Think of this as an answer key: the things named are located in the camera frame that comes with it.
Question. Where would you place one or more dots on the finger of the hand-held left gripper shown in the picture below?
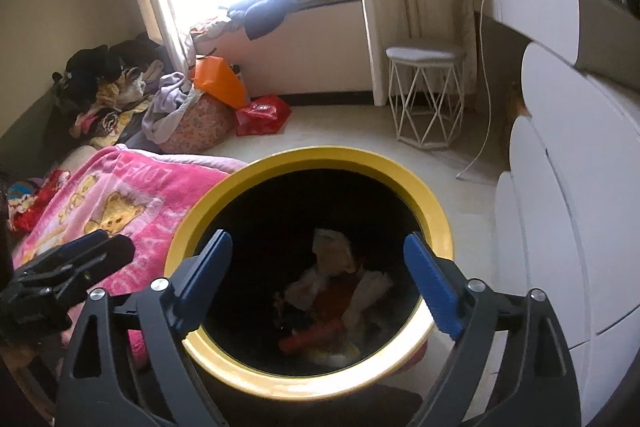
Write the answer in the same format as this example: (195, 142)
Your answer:
(100, 264)
(65, 252)

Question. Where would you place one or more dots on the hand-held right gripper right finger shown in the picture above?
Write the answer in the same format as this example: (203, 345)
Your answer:
(435, 287)

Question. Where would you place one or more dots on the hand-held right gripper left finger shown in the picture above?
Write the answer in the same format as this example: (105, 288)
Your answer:
(200, 292)

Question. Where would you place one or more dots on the white foam fruit net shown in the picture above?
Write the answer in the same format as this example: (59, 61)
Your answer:
(372, 294)

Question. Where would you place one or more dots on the red plastic bag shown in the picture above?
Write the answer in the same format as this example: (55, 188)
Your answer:
(337, 297)

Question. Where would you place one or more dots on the white plastic bag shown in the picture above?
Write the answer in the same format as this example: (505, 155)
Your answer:
(330, 249)

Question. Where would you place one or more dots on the yellow-rimmed black bin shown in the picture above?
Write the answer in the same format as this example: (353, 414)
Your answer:
(320, 157)

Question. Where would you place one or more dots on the red patterned cloth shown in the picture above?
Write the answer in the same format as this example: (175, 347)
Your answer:
(45, 202)

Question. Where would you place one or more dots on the colourful printed cloth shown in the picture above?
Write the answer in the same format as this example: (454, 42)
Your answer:
(22, 192)

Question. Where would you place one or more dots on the pink printed blanket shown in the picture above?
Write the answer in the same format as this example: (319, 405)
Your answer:
(150, 177)

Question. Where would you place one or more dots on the red rolled wrapper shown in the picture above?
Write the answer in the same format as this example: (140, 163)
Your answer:
(310, 337)

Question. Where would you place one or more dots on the grey headboard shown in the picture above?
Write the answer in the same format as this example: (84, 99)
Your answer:
(30, 127)

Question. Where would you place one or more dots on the floral fabric bag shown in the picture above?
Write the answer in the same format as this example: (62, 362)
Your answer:
(200, 127)

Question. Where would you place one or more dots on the grey lilac garment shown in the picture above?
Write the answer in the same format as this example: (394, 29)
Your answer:
(162, 107)

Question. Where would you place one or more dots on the pile of mixed clothes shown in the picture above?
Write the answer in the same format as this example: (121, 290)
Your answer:
(100, 82)

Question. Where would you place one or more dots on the white scalloped cabinet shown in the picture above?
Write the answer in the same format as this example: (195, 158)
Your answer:
(575, 182)

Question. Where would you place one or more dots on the glossy red shopping bag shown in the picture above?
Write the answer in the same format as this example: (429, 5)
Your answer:
(262, 114)

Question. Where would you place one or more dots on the orange shopping bag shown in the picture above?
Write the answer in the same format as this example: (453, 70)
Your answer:
(220, 79)

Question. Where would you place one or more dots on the white window seat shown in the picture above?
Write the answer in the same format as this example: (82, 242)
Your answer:
(320, 57)

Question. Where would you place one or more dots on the dark blue jacket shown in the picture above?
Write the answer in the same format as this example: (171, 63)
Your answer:
(265, 14)

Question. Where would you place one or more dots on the white vanity desk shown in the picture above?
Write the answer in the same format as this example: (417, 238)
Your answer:
(535, 7)

